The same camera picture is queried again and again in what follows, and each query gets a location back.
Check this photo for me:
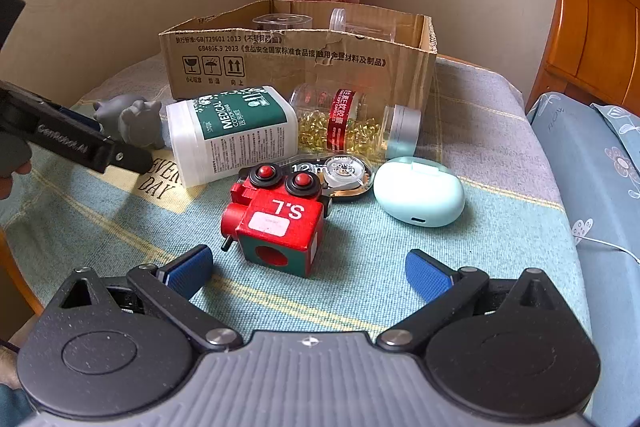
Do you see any grey cartoon creature toy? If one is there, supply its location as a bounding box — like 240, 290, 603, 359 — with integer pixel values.
93, 93, 165, 150

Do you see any white medical cotton swab bottle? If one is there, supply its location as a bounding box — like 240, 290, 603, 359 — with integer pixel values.
166, 86, 298, 187

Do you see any mint green earbuds case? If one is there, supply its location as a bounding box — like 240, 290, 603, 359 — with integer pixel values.
373, 156, 465, 228

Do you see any red toy train block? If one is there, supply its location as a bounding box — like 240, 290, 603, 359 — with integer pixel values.
220, 162, 330, 277

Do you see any clear round plastic container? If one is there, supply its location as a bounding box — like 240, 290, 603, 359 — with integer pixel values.
253, 13, 314, 31

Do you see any yellow capsule bottle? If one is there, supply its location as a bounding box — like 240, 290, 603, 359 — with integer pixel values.
290, 83, 422, 164

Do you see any clear plastic jar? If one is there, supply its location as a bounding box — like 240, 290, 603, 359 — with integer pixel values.
329, 8, 396, 42

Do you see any left hand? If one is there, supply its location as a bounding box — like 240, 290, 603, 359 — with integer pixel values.
0, 131, 32, 199

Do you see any checked table blanket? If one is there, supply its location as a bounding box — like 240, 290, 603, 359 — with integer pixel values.
1, 58, 589, 335

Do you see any round tape measure package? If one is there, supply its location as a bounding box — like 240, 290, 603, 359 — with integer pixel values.
230, 153, 374, 206

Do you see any blue floral bed sheet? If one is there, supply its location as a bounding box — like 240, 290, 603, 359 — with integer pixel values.
527, 92, 640, 426

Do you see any open cardboard box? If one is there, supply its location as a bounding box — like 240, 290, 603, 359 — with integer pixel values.
158, 0, 437, 115

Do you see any blue floral pillow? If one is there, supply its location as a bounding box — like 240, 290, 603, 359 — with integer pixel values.
591, 103, 640, 144

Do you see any wooden headboard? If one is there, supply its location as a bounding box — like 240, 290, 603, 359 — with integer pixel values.
526, 0, 640, 114

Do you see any white charging cable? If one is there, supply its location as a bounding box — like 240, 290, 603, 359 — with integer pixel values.
574, 233, 640, 266

